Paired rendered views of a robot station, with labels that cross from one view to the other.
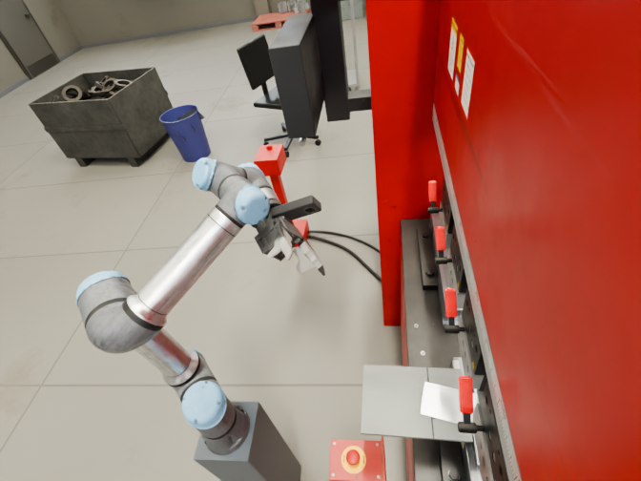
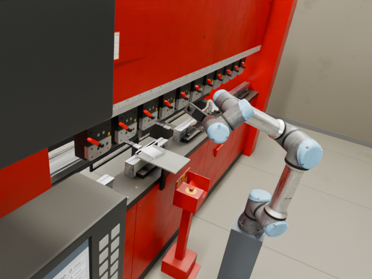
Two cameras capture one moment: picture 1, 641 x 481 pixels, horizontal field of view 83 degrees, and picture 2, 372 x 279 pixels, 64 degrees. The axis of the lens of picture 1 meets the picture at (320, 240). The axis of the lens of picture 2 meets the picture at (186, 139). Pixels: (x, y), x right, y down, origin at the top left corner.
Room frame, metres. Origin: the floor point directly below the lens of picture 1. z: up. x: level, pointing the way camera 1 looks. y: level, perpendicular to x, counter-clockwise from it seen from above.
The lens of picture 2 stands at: (1.83, 0.19, 1.95)
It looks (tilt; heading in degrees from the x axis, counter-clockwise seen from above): 28 degrees down; 189
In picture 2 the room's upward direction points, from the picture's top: 9 degrees clockwise
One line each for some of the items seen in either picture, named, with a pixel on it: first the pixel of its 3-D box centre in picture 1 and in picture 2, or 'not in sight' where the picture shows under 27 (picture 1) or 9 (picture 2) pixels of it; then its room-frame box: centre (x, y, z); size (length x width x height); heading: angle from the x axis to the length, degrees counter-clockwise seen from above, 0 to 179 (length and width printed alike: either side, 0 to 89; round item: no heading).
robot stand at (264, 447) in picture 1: (258, 463); (236, 270); (0.49, 0.42, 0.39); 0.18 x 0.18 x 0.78; 78
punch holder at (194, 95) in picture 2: not in sight; (192, 87); (-0.22, -0.14, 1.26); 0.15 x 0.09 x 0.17; 165
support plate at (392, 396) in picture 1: (413, 400); (164, 158); (0.37, -0.15, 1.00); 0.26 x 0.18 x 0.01; 75
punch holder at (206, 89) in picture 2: not in sight; (204, 82); (-0.42, -0.09, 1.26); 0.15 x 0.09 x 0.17; 165
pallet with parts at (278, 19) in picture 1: (280, 14); not in sight; (9.33, -0.18, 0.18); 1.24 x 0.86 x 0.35; 78
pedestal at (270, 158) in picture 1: (281, 198); not in sight; (2.18, 0.22, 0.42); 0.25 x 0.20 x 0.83; 75
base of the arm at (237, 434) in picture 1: (221, 423); (252, 218); (0.49, 0.42, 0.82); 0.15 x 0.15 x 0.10
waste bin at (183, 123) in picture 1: (190, 133); not in sight; (3.96, 1.18, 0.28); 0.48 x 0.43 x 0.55; 84
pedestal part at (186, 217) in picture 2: not in sight; (184, 230); (0.28, 0.04, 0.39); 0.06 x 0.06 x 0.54; 78
